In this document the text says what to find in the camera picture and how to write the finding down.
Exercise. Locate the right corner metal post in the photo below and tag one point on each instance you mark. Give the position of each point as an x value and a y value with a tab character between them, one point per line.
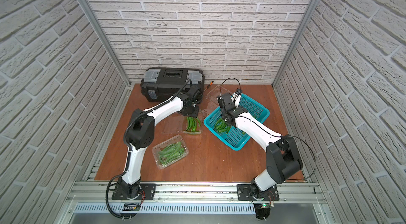
300	30

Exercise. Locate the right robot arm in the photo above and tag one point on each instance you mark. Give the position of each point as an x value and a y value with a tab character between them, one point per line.
283	159

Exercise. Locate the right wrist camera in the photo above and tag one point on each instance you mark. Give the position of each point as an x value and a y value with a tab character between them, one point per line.
237	95

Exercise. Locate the clear clamshell container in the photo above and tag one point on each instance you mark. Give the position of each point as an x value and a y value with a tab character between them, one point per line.
216	91
177	123
156	149

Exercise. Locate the left corner metal post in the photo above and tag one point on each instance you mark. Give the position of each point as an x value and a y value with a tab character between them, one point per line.
92	17

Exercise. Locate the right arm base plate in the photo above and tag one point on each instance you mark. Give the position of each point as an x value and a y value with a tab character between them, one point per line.
250	192

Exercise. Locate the corner metal post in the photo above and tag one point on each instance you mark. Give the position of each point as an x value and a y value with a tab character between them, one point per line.
300	30
92	17

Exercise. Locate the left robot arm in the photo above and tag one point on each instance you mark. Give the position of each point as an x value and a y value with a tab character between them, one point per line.
140	134

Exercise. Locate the aluminium front rail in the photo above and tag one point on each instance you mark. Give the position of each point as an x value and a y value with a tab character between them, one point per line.
197	192

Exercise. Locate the clear clamshell front container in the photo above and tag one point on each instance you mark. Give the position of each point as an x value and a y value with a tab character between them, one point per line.
156	149

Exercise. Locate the black plastic toolbox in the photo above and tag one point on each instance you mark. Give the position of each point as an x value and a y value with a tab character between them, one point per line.
160	83

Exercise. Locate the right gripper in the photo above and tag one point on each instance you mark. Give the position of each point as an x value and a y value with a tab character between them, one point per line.
239	108

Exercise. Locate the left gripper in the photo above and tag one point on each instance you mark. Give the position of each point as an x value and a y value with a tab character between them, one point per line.
193	110

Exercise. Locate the teal plastic basket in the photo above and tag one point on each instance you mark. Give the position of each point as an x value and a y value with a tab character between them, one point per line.
247	124

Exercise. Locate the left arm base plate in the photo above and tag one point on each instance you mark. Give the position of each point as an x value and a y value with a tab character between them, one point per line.
141	191

